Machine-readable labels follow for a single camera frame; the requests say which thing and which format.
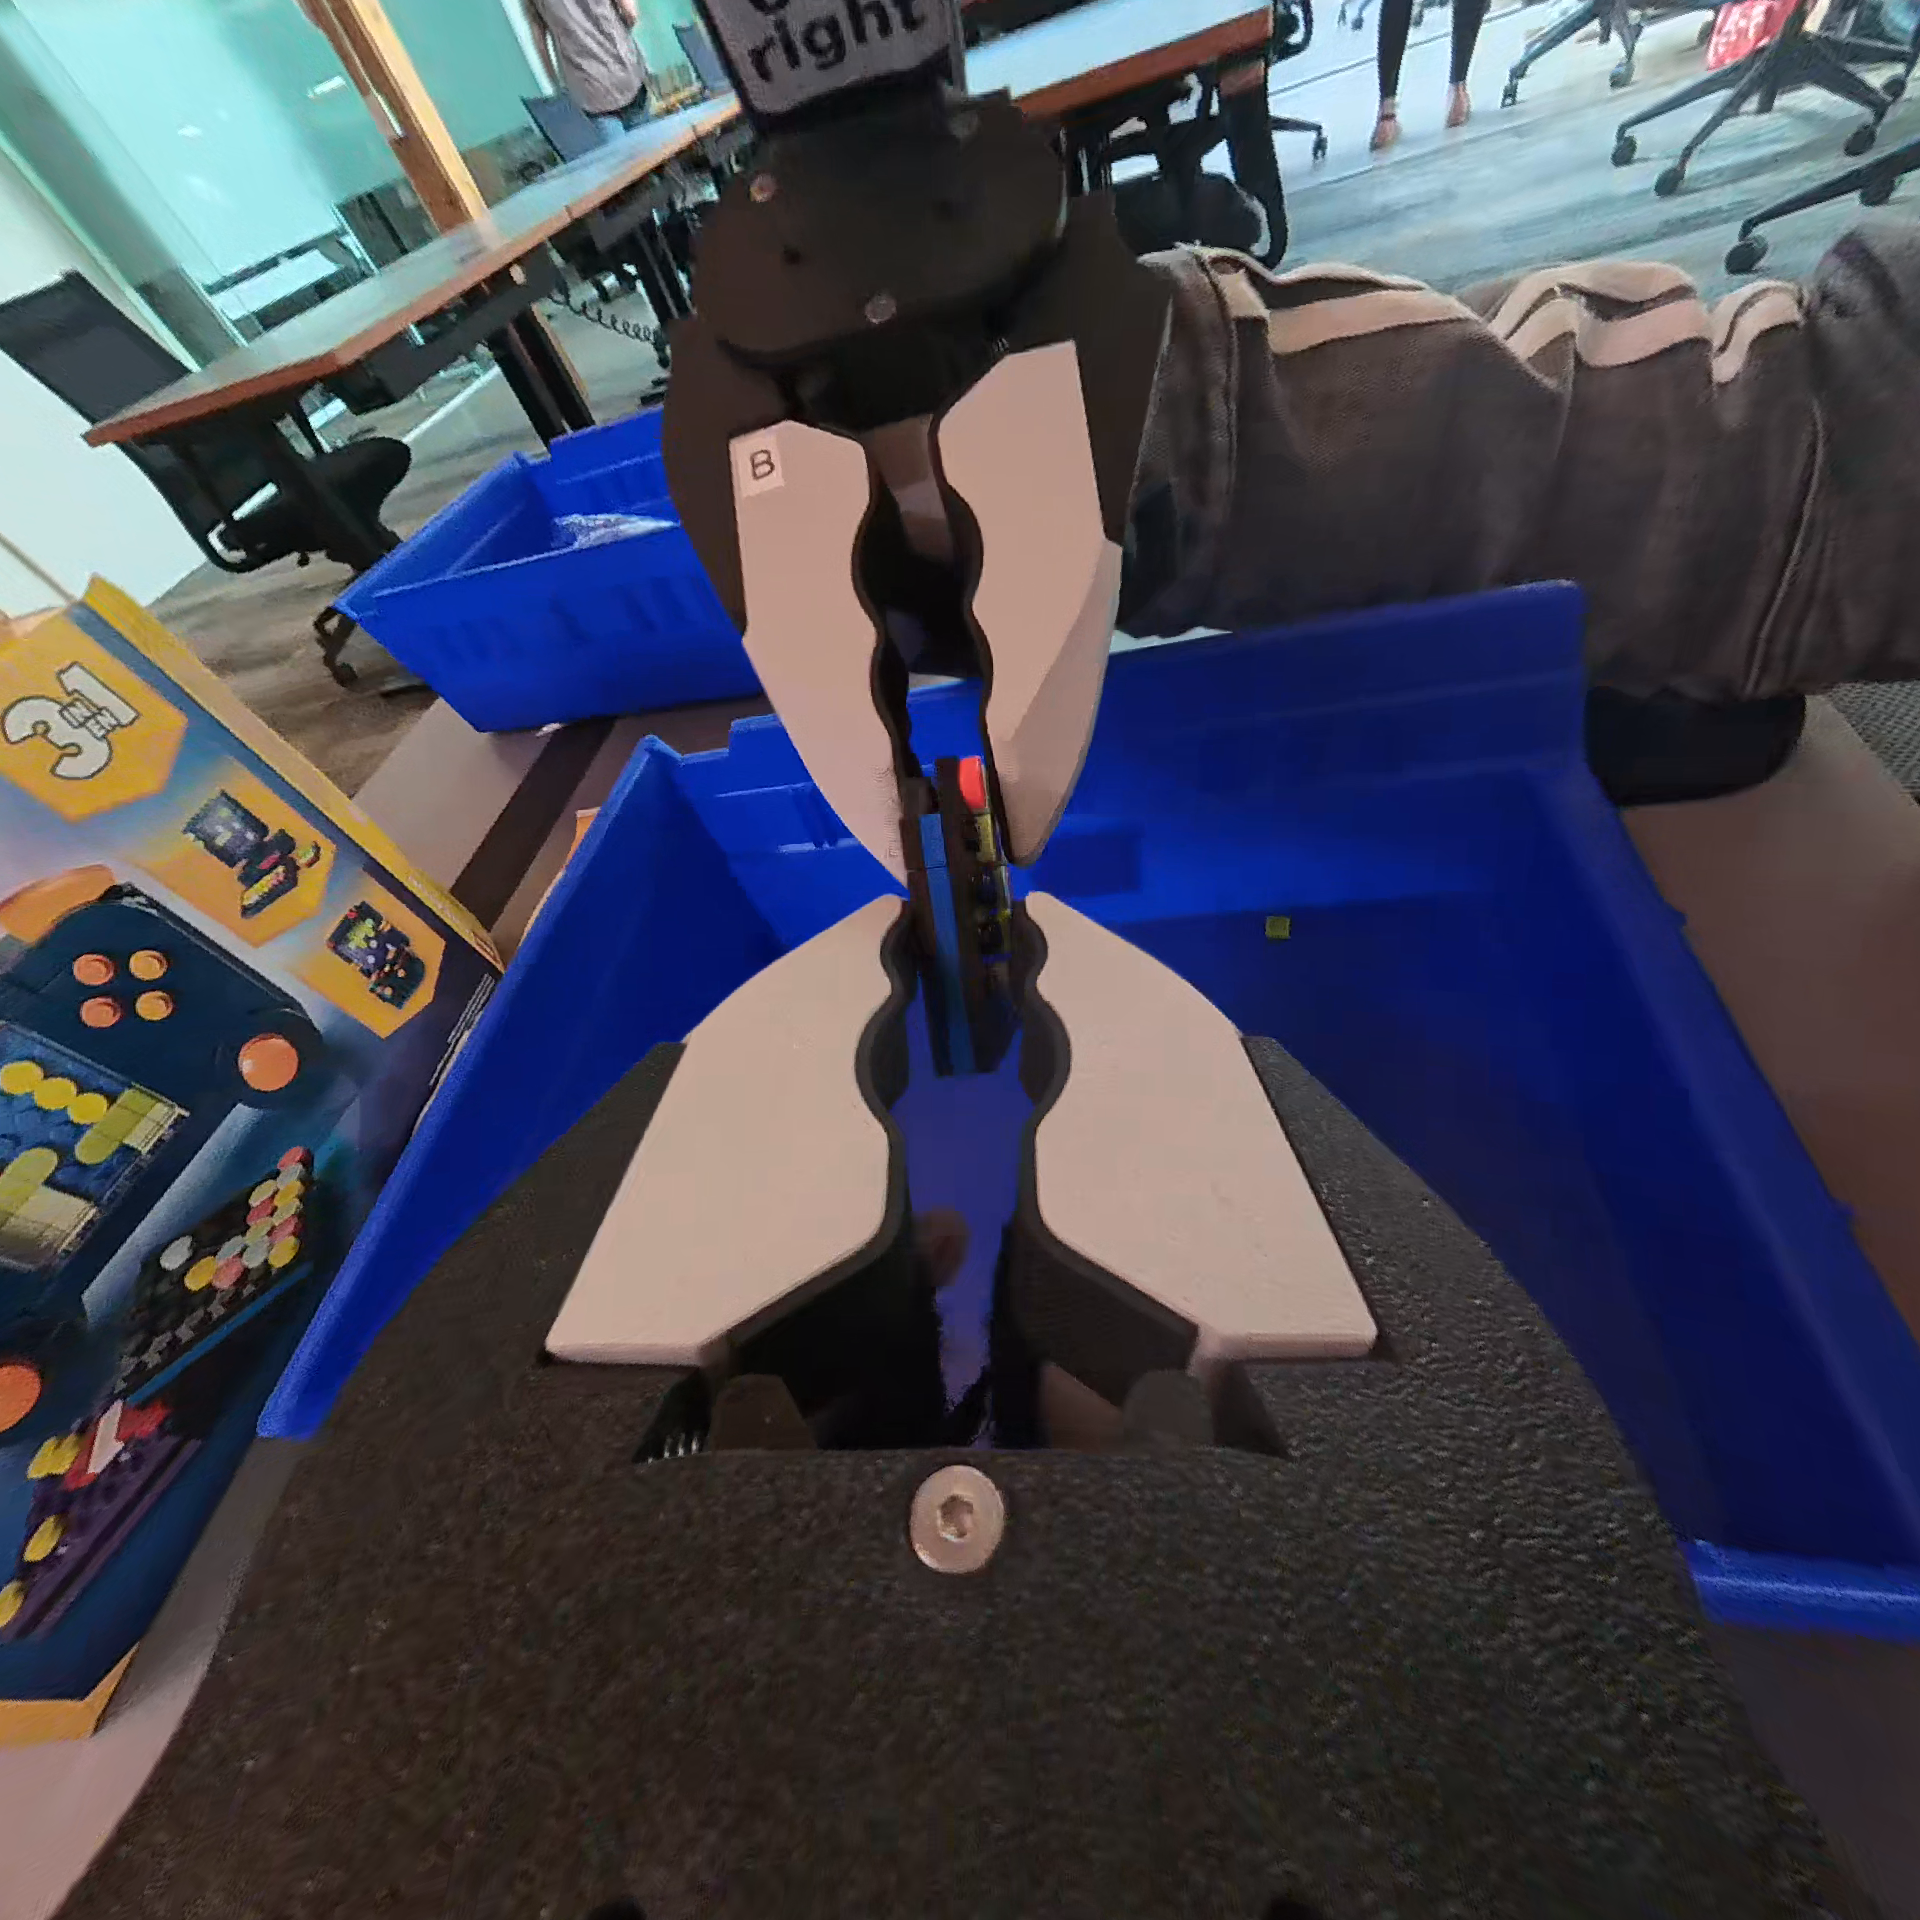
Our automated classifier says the wooden top desk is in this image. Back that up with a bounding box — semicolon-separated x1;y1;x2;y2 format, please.
957;0;1279;127
84;93;749;456

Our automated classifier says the group of black office chairs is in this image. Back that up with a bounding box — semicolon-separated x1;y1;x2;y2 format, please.
1053;0;1920;281

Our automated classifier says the blue and yellow toy box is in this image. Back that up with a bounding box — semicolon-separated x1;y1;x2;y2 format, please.
0;574;506;1755

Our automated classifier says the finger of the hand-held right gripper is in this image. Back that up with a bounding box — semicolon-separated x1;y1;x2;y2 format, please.
722;419;923;884
930;339;1122;868

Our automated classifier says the blue plastic bin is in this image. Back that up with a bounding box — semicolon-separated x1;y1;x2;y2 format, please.
255;578;1920;1644
334;408;770;739

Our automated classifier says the black mesh desk chair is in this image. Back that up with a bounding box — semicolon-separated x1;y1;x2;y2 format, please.
0;272;416;691

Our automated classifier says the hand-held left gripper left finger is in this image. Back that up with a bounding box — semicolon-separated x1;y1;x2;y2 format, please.
542;897;913;1373

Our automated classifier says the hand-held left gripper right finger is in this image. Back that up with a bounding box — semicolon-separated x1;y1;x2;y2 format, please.
1018;890;1380;1366

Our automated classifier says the black plate with coloured studs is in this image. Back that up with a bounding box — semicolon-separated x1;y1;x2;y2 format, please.
899;756;1027;1079

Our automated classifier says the black mouse wrist rest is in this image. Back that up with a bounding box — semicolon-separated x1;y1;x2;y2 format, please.
1583;687;1814;808

